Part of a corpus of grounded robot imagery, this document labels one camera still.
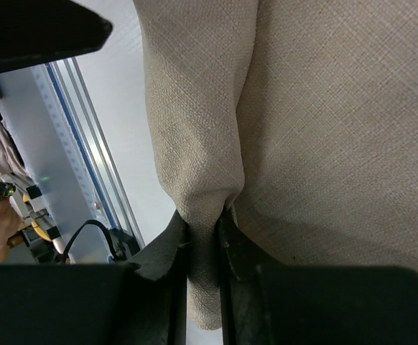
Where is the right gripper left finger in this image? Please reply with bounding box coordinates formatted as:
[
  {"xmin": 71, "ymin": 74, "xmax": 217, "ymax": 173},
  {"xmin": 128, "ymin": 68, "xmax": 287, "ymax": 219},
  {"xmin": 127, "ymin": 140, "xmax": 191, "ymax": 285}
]
[{"xmin": 0, "ymin": 214, "xmax": 187, "ymax": 344}]

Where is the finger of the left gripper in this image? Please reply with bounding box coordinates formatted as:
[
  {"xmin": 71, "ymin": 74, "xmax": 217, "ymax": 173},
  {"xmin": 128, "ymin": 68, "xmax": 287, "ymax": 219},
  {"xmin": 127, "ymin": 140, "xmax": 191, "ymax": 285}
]
[{"xmin": 0, "ymin": 1, "xmax": 113, "ymax": 73}]

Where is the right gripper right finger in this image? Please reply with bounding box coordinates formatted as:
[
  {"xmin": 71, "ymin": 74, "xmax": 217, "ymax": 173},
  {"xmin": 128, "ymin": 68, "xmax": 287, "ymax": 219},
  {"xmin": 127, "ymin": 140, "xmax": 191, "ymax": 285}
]
[{"xmin": 216, "ymin": 210, "xmax": 418, "ymax": 344}]

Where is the beige cloth napkin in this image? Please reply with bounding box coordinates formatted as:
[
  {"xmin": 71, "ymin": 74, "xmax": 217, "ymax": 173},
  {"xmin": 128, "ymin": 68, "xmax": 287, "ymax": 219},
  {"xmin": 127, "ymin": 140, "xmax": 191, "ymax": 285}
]
[{"xmin": 134, "ymin": 1, "xmax": 418, "ymax": 330}]

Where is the aluminium front rail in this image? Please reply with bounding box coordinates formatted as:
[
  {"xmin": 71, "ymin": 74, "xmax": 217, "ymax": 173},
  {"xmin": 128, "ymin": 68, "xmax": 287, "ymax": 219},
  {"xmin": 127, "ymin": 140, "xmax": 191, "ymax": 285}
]
[{"xmin": 47, "ymin": 57, "xmax": 145, "ymax": 249}]

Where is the black cable loop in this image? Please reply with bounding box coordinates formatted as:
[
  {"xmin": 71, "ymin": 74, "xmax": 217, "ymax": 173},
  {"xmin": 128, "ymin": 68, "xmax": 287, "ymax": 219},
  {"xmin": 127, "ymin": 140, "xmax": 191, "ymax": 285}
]
[{"xmin": 60, "ymin": 218, "xmax": 129, "ymax": 265}]

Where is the yellow black teleoperation handle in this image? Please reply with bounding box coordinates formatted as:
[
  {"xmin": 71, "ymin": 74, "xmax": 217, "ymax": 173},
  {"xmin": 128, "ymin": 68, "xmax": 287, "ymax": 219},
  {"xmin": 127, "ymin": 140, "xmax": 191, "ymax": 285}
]
[{"xmin": 0, "ymin": 174, "xmax": 65, "ymax": 263}]

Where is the white slotted cable duct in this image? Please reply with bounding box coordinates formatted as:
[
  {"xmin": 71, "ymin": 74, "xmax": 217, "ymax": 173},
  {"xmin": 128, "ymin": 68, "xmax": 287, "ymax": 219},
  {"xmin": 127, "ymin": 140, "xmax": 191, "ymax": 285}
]
[{"xmin": 30, "ymin": 65, "xmax": 105, "ymax": 221}]

